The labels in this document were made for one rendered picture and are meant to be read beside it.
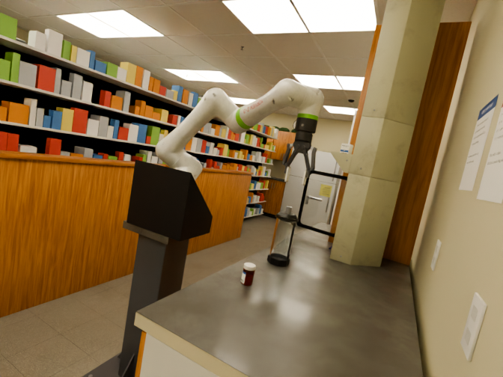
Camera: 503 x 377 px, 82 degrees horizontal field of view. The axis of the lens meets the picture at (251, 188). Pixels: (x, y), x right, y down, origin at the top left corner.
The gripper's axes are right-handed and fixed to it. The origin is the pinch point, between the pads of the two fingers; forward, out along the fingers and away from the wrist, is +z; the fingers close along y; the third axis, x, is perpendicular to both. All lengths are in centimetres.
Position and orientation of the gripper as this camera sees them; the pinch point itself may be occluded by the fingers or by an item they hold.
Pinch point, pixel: (296, 177)
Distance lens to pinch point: 132.4
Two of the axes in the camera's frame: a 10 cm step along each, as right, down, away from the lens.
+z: -1.7, 9.8, 1.1
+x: -4.6, 0.2, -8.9
